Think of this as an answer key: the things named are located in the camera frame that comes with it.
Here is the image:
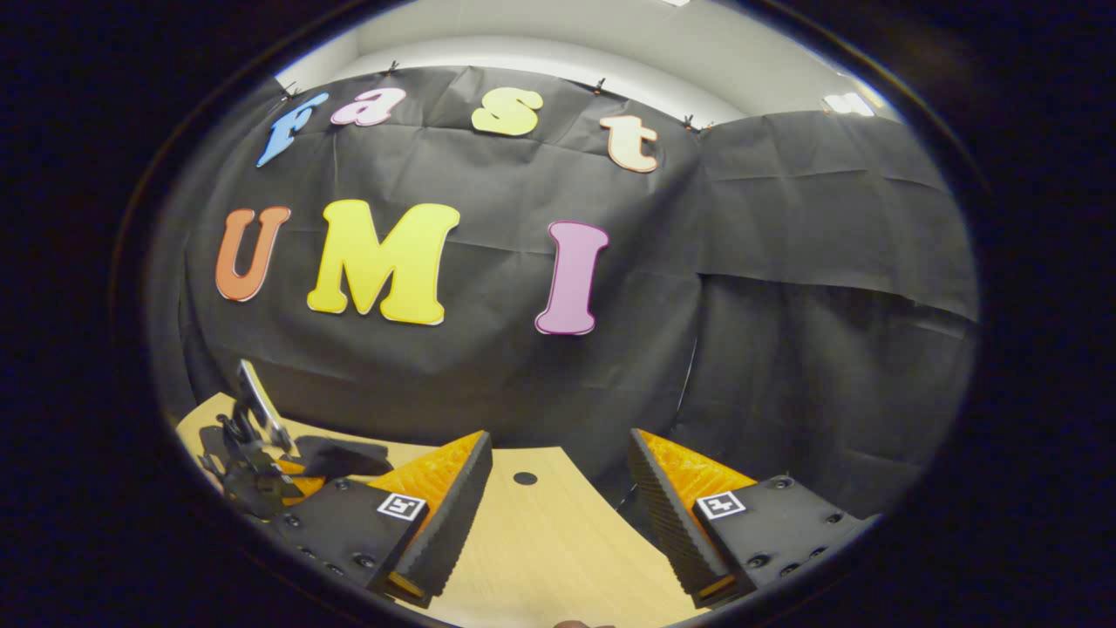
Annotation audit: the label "black backdrop cloth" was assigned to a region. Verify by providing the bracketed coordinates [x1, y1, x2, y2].
[148, 65, 982, 520]

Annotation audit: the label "dark jeans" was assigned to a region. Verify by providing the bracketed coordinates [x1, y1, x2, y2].
[292, 434, 395, 481]

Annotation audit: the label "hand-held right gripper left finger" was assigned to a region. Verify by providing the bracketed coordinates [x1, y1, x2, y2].
[262, 429, 493, 609]

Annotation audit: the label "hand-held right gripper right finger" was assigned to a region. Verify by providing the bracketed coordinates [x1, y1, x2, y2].
[628, 427, 881, 609]

